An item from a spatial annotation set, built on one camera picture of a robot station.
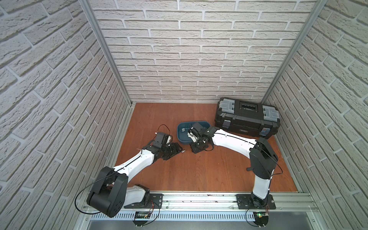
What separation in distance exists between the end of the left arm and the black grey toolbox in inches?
14.6

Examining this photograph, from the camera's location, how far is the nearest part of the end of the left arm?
64 cm

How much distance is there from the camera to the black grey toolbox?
89cm
